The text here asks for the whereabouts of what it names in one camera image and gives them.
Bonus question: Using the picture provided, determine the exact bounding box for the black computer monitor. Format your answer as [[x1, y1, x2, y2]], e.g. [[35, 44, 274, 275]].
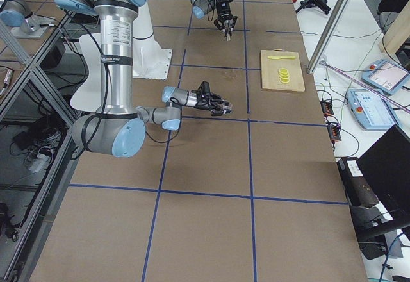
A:
[[357, 125, 409, 214]]

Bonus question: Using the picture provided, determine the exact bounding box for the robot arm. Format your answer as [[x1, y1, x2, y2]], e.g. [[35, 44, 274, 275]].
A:
[[54, 0, 231, 157], [190, 0, 238, 41]]

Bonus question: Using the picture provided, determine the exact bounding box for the teach pendant far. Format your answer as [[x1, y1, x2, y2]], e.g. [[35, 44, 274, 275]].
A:
[[361, 59, 409, 95]]

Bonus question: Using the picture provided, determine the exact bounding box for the aluminium frame post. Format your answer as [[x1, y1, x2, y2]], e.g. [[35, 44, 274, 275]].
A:
[[307, 0, 350, 74]]

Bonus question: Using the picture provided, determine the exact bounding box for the black box with label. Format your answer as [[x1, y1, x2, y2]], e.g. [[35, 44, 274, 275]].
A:
[[337, 157, 379, 208]]

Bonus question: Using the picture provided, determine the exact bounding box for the teach pendant near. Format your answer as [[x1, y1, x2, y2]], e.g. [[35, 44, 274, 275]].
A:
[[347, 88, 401, 131]]

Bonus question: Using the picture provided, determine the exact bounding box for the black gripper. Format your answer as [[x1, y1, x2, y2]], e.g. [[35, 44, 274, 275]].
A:
[[213, 1, 238, 33], [194, 91, 227, 116]]

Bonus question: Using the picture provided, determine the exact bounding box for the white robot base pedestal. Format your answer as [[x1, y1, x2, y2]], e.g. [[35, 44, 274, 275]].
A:
[[133, 1, 172, 80]]

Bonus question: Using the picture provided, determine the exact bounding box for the yellow plastic knife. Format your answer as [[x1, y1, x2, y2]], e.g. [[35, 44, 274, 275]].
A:
[[267, 56, 296, 60]]

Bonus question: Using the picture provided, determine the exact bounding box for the bamboo cutting board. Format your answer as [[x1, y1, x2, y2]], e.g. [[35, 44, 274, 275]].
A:
[[260, 50, 305, 92]]

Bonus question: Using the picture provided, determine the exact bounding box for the teach pendant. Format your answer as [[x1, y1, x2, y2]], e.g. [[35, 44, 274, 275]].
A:
[[347, 88, 401, 131], [361, 59, 409, 95]]

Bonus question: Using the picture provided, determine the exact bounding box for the clear glass beaker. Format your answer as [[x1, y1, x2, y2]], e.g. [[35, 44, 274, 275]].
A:
[[222, 101, 233, 114]]

